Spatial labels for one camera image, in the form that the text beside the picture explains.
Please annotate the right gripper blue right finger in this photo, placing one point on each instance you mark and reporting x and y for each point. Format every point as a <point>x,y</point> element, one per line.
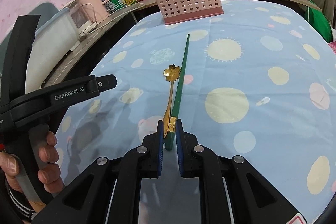
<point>182,149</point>

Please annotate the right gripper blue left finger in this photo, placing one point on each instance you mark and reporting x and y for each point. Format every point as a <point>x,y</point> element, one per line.
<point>157,150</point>

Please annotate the green chopstick gold band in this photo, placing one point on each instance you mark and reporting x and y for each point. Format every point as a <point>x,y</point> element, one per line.
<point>177,96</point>

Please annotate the pink kitchen appliance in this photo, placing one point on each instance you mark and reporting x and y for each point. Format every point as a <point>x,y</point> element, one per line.
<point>87,14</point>

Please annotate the person's left hand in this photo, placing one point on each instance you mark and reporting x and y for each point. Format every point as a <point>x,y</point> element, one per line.
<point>49,176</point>

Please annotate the gold flower spoon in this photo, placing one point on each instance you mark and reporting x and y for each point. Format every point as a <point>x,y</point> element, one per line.
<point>171,75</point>

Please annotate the blue planet pattern tablecloth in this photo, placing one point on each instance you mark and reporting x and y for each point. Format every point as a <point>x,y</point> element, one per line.
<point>259,82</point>

